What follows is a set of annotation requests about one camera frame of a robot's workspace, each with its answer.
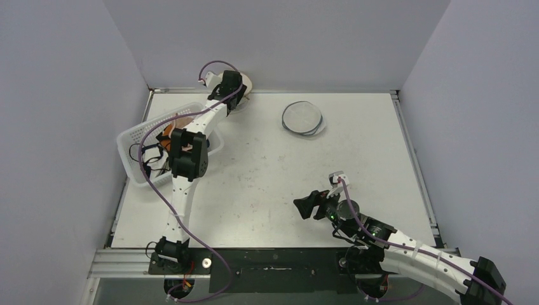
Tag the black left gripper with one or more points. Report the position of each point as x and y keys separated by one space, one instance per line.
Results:
x=240 y=93

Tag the beige lace bra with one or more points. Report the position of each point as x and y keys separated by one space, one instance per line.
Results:
x=181 y=122

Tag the aluminium front frame rail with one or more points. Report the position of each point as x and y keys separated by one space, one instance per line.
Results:
x=140 y=263

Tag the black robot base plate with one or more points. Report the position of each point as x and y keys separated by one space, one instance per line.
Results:
x=341 y=281

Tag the white perforated plastic basket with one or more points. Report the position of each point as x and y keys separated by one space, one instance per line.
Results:
x=129 y=140

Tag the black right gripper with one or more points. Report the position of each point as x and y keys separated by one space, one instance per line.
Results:
x=318 y=204

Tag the white mesh bag beige trim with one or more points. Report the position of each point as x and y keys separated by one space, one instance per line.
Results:
x=244 y=102

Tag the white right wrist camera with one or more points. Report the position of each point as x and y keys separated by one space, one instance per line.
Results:
x=338 y=179

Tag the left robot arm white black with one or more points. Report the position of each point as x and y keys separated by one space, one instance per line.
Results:
x=188 y=161

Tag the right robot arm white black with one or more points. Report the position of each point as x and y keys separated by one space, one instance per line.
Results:
x=380 y=248

